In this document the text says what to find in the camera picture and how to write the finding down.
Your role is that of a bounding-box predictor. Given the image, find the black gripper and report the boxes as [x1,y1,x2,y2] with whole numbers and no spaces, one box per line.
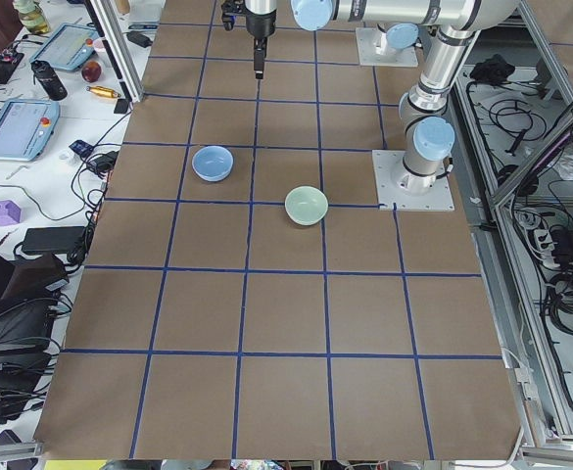
[244,0,277,79]

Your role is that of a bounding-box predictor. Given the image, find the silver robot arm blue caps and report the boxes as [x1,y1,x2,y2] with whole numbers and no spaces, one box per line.
[290,1,518,188]

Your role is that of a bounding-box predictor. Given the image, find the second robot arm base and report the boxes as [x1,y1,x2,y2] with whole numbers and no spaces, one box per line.
[376,23,419,55]

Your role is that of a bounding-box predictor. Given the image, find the blue bowl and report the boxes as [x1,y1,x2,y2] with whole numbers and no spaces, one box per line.
[191,146,234,182]

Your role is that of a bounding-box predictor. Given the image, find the green bowl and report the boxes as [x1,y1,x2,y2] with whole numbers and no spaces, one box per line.
[284,186,329,226]

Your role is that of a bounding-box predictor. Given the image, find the small black phone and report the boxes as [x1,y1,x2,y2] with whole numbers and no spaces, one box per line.
[114,99,129,115]

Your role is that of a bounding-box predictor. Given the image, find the pink lidded white cup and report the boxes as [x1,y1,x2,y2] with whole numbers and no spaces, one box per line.
[92,37,107,57]

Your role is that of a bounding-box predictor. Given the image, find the yellow metal cylinder tool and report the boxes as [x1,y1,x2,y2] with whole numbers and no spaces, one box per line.
[86,86,120,99]

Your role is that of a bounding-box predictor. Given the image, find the red apple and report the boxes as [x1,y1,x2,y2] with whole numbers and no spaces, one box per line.
[81,61,102,83]

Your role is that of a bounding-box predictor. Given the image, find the teach pendant near bottle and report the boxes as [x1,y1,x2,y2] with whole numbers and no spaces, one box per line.
[29,23,99,71]

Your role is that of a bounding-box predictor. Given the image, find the black water bottle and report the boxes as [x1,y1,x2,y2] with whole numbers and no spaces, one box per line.
[31,60,68,101]

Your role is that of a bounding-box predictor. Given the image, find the brown paper table mat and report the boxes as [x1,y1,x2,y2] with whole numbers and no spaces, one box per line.
[35,1,519,461]

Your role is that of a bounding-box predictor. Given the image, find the teach pendant with red button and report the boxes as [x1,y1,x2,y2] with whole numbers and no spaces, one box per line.
[0,99,60,162]

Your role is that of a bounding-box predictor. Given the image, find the black power adapter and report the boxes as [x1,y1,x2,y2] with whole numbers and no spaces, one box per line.
[21,226,85,256]

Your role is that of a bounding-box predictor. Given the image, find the purple plastic block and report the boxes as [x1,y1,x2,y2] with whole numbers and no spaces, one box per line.
[0,200,22,226]

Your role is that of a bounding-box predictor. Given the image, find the aluminium frame post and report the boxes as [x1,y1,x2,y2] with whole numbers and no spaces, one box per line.
[84,0,144,103]

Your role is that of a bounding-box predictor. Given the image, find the coiled black cable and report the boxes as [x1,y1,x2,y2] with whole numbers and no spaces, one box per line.
[543,273,573,339]

